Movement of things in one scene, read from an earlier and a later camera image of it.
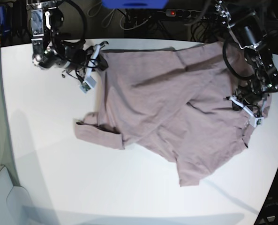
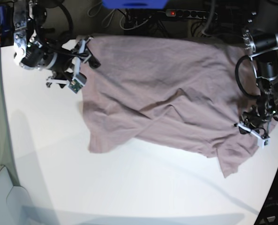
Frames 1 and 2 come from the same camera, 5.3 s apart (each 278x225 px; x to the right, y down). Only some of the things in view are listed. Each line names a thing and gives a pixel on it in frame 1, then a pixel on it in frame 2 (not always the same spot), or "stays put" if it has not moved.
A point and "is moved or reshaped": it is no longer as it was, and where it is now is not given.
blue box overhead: x=135 y=4 stays put
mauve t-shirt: x=189 y=104 is moved or reshaped
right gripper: x=250 y=96 to x=253 y=119
